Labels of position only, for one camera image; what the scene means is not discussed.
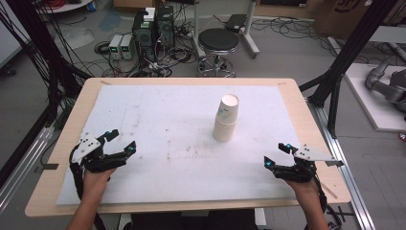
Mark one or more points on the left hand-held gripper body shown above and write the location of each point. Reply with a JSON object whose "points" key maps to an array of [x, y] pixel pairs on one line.
{"points": [[86, 145]]}

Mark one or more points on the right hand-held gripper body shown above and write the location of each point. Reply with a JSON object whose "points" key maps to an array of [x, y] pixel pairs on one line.
{"points": [[308, 155]]}

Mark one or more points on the stack of white paper cups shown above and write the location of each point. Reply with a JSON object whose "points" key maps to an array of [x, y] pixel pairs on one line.
{"points": [[224, 131]]}

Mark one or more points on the floral paper cup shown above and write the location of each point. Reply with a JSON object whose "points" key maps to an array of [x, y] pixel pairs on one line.
{"points": [[229, 107]]}

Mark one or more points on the person's right hand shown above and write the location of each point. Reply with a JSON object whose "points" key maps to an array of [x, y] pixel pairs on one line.
{"points": [[306, 189]]}

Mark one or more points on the person's left hand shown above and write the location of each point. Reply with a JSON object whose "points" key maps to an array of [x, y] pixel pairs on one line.
{"points": [[95, 182]]}

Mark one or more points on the black tape strip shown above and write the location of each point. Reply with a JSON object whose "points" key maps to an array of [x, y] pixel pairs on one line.
{"points": [[50, 166]]}

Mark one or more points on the white table mat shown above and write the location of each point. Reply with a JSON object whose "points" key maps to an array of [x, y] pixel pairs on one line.
{"points": [[172, 159]]}

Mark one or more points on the white floor board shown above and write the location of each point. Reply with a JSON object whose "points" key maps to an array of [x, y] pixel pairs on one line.
{"points": [[373, 111]]}

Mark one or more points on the grey power supply unit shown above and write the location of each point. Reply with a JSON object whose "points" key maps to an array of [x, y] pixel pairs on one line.
{"points": [[115, 47], [127, 47]]}

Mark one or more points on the person's dark clothing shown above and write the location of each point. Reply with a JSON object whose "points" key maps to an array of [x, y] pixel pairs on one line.
{"points": [[191, 221]]}

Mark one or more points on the black computer tower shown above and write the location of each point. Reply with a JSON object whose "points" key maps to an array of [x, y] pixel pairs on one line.
{"points": [[143, 38], [165, 27]]}

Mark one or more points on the black round stool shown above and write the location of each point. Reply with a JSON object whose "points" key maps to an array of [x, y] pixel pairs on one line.
{"points": [[218, 41]]}

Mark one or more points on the white small device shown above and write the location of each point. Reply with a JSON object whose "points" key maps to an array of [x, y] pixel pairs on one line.
{"points": [[149, 14]]}

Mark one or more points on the black flat box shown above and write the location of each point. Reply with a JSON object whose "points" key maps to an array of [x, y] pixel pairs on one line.
{"points": [[236, 22]]}

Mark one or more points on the cardboard box with dark logo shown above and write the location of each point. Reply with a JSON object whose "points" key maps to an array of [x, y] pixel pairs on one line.
{"points": [[344, 16]]}

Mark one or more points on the aluminium rail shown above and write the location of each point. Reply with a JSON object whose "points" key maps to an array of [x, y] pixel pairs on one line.
{"points": [[348, 179], [22, 166]]}

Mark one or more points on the black metal frame post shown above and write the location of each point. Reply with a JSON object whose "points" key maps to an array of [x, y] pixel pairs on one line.
{"points": [[344, 54]]}

